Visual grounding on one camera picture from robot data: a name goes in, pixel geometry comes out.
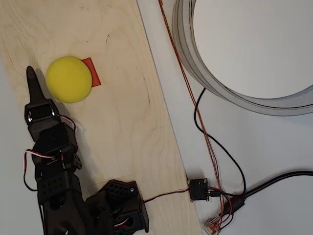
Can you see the light plywood board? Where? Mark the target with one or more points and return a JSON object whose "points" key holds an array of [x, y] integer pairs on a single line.
{"points": [[122, 122]]}

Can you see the black lattice robot base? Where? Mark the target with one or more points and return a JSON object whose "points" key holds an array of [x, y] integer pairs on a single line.
{"points": [[122, 193]]}

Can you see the yellow round sponge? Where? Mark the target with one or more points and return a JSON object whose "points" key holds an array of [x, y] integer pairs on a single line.
{"points": [[68, 79]]}

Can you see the black controller board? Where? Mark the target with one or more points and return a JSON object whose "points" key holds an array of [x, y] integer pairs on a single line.
{"points": [[198, 189]]}

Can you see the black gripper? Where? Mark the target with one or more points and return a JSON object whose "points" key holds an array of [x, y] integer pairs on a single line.
{"points": [[40, 112]]}

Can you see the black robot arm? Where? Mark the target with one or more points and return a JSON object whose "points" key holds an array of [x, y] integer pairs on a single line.
{"points": [[58, 191]]}

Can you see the grey cylindrical container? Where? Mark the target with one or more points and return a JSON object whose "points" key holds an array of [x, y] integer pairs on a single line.
{"points": [[185, 49]]}

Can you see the red square plate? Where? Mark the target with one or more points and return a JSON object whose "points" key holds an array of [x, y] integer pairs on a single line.
{"points": [[94, 73]]}

